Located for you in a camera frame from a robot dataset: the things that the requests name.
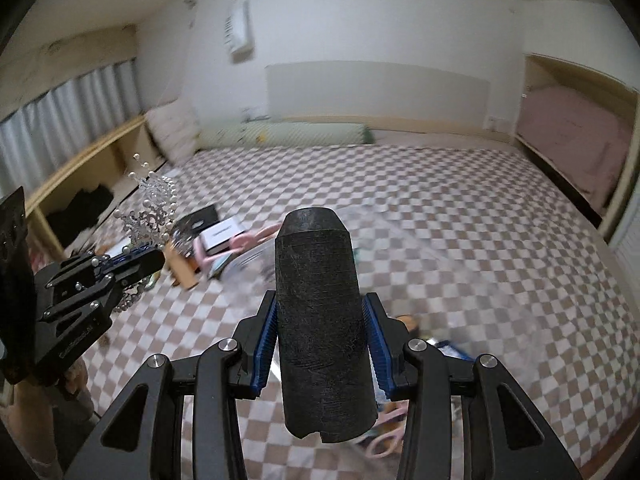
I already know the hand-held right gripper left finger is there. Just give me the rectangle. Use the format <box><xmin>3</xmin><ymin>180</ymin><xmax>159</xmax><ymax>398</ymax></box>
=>
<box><xmin>64</xmin><ymin>291</ymin><xmax>278</xmax><ymax>480</ymax></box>

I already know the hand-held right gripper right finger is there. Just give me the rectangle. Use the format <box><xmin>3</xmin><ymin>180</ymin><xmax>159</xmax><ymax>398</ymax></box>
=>
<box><xmin>363</xmin><ymin>293</ymin><xmax>585</xmax><ymax>480</ymax></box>

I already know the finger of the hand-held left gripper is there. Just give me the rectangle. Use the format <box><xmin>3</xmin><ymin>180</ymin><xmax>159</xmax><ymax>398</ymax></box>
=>
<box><xmin>41</xmin><ymin>270</ymin><xmax>158</xmax><ymax>325</ymax></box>
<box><xmin>45</xmin><ymin>247</ymin><xmax>166</xmax><ymax>294</ymax></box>

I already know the black cylindrical case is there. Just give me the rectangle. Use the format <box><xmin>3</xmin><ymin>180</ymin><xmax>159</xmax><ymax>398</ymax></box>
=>
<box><xmin>272</xmin><ymin>206</ymin><xmax>378</xmax><ymax>445</ymax></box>

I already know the silver pearl tiara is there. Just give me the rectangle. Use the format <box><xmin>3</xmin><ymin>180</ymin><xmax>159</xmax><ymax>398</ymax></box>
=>
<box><xmin>112</xmin><ymin>152</ymin><xmax>179</xmax><ymax>312</ymax></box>

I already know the clear plastic storage container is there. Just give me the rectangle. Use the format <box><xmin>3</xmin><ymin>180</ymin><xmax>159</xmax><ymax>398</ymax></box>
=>
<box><xmin>342</xmin><ymin>204</ymin><xmax>506</xmax><ymax>461</ymax></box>

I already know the person's left forearm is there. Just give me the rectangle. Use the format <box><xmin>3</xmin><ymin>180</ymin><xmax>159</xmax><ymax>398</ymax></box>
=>
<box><xmin>7</xmin><ymin>385</ymin><xmax>63</xmax><ymax>480</ymax></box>

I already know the person's left hand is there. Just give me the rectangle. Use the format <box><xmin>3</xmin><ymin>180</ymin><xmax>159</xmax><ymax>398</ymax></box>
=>
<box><xmin>63</xmin><ymin>357</ymin><xmax>96</xmax><ymax>415</ymax></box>

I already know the bamboo board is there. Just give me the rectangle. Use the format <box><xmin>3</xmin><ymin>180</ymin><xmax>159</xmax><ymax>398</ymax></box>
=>
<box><xmin>166</xmin><ymin>244</ymin><xmax>199</xmax><ymax>292</ymax></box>

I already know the black clothing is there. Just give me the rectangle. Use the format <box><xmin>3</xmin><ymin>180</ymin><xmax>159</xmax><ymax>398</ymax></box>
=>
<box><xmin>49</xmin><ymin>184</ymin><xmax>114</xmax><ymax>247</ymax></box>

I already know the blue-grey printed packet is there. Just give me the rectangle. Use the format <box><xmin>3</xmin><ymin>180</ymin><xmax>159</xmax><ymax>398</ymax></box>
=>
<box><xmin>207</xmin><ymin>249</ymin><xmax>274</xmax><ymax>284</ymax></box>

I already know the pink hair claw clip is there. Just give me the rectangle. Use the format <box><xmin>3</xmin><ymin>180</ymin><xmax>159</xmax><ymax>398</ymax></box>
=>
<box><xmin>364</xmin><ymin>401</ymin><xmax>407</xmax><ymax>459</ymax></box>

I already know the white box with black edges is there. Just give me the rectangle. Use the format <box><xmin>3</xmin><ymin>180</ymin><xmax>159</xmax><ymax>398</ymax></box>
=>
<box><xmin>199</xmin><ymin>218</ymin><xmax>246</xmax><ymax>256</ymax></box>

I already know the pink bunny stand mirror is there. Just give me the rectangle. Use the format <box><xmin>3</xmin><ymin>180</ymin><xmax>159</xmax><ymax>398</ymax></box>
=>
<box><xmin>192</xmin><ymin>224</ymin><xmax>279</xmax><ymax>274</ymax></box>

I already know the wooden shelf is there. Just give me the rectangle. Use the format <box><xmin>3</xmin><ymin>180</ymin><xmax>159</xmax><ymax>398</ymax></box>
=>
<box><xmin>24</xmin><ymin>114</ymin><xmax>169</xmax><ymax>262</ymax></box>

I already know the white fluffy pillow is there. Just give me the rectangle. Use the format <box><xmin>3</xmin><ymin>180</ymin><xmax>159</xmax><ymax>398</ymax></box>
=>
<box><xmin>144</xmin><ymin>97</ymin><xmax>202</xmax><ymax>164</ymax></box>

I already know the checkered bedsheet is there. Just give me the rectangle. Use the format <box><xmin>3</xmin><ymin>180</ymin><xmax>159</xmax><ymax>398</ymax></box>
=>
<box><xmin>0</xmin><ymin>142</ymin><xmax>640</xmax><ymax>480</ymax></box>

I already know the pale blue curtain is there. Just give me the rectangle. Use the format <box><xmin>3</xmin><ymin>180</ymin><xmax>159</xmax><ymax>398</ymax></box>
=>
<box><xmin>0</xmin><ymin>57</ymin><xmax>141</xmax><ymax>197</ymax></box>

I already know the green bolster pillow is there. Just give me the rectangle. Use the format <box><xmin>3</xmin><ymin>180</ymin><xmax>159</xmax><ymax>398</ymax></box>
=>
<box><xmin>199</xmin><ymin>120</ymin><xmax>377</xmax><ymax>150</ymax></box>

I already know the beige printed curtain valance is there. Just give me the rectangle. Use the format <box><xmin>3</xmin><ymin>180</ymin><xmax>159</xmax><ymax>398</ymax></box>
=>
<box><xmin>0</xmin><ymin>24</ymin><xmax>139</xmax><ymax>92</ymax></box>

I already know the wooden slat board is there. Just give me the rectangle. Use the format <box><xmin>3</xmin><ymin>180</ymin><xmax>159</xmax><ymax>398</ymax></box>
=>
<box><xmin>279</xmin><ymin>114</ymin><xmax>512</xmax><ymax>144</ymax></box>

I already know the white hanging paper bag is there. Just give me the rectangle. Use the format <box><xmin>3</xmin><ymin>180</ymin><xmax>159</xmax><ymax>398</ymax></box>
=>
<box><xmin>224</xmin><ymin>0</ymin><xmax>254</xmax><ymax>62</ymax></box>

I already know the white louvred door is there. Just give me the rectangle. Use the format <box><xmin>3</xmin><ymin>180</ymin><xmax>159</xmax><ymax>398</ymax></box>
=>
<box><xmin>607</xmin><ymin>194</ymin><xmax>640</xmax><ymax>282</ymax></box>

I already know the pink blanket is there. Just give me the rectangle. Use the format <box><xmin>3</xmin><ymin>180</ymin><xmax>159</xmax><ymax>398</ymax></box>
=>
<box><xmin>517</xmin><ymin>84</ymin><xmax>637</xmax><ymax>212</ymax></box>

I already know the wooden alcove frame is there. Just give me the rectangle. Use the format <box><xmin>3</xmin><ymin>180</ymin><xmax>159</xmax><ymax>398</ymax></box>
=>
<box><xmin>514</xmin><ymin>52</ymin><xmax>640</xmax><ymax>242</ymax></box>

